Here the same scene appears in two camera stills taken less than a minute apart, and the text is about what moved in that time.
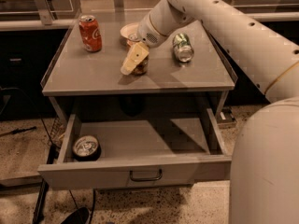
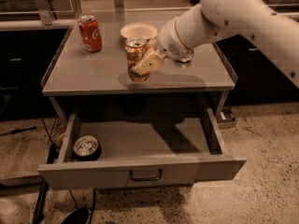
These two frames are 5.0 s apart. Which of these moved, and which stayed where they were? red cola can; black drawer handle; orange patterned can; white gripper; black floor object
Moved: orange patterned can; white gripper
Stayed: black drawer handle; red cola can; black floor object
